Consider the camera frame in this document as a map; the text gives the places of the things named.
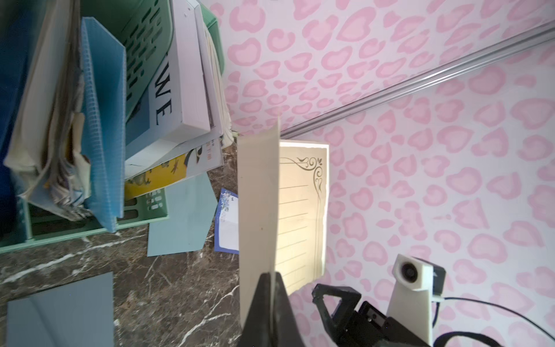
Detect white folder in organizer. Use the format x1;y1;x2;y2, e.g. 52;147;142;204
125;1;211;176

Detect cream lined letter paper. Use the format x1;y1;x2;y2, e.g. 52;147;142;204
237;126;330;323

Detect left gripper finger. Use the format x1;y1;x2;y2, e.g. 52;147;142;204
238;272;304;347

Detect stack of papers right slot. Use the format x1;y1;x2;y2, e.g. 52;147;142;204
124;25;234;200

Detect green file organizer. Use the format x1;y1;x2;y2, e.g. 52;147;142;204
1;1;223;253

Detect white letter paper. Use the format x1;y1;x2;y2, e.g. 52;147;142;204
215;188;239;254

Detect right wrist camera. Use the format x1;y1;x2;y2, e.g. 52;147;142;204
387;254;447;345

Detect light teal envelope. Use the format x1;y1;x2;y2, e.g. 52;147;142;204
147;173;217;257

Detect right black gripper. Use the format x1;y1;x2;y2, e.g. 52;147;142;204
312;283;429;346

